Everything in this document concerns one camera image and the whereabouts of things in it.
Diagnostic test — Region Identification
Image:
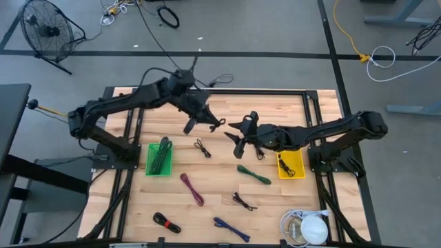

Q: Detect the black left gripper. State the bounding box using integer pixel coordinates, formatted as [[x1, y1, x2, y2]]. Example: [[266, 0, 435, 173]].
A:
[[178, 91, 221, 135]]

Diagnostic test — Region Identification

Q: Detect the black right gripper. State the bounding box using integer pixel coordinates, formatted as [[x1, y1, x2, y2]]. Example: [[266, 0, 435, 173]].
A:
[[224, 110, 282, 159]]

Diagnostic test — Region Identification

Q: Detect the red white braided cable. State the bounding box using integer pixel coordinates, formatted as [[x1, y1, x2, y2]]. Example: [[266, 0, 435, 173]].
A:
[[179, 172, 205, 207]]

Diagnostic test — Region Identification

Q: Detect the purple braided USB cable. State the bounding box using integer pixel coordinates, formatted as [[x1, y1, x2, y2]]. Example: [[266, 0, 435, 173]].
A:
[[212, 216, 252, 244]]

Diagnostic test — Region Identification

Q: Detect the black cable with red strap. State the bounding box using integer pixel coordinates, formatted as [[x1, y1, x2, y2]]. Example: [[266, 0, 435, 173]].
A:
[[152, 211, 182, 235]]

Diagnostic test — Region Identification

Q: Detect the green plastic basket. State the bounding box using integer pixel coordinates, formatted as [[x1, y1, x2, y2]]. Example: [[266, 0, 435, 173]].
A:
[[145, 143, 174, 178]]

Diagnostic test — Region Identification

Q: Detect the yellow plastic basket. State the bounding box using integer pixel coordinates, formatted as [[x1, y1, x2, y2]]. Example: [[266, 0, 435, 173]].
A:
[[276, 149, 307, 180]]

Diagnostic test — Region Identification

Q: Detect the round clear disc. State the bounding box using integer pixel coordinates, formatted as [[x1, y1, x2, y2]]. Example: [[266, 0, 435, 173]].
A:
[[287, 217, 306, 244]]

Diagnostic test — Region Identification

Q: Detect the white dome device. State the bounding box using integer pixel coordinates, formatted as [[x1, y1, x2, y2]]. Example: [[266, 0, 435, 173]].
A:
[[300, 214, 329, 246]]

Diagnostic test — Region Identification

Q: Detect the wooden stick with black knob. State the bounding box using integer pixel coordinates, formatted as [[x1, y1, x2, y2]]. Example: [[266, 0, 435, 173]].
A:
[[26, 99, 69, 118]]

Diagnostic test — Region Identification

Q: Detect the grey cabinet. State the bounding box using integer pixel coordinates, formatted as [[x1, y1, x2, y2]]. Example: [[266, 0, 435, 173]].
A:
[[22, 156, 94, 214]]

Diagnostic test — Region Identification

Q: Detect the black floor fan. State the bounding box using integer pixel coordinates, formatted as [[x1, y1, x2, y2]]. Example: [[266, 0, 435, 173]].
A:
[[19, 0, 87, 76]]

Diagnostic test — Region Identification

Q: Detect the black desk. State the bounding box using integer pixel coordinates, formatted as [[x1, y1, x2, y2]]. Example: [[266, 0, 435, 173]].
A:
[[0, 83, 90, 228]]

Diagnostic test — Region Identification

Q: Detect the grey desk leg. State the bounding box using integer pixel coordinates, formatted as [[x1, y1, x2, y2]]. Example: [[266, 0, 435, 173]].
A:
[[363, 0, 441, 29]]

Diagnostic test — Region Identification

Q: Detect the long black floor cable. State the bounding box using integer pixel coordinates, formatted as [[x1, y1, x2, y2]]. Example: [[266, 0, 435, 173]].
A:
[[136, 0, 235, 89]]

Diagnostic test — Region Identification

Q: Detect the black aluminium table frame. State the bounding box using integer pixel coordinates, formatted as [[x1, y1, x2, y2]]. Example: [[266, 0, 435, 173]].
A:
[[78, 85, 382, 248]]

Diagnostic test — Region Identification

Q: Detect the black coiled floor cable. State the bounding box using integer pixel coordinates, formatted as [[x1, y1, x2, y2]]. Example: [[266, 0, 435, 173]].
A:
[[156, 5, 181, 30]]

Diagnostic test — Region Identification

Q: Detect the white yellow cable bundle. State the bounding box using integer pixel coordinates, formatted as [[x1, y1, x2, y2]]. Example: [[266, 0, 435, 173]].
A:
[[99, 0, 139, 27]]

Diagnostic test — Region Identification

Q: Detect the yellow extension cord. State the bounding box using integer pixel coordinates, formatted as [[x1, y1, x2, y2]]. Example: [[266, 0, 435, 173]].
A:
[[332, 0, 372, 64]]

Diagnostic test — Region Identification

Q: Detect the white floor cable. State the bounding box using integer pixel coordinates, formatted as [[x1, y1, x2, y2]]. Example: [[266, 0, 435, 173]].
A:
[[365, 45, 441, 83]]

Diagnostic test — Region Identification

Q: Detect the black cable bunch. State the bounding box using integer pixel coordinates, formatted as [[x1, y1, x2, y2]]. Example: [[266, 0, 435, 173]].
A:
[[405, 16, 441, 56]]

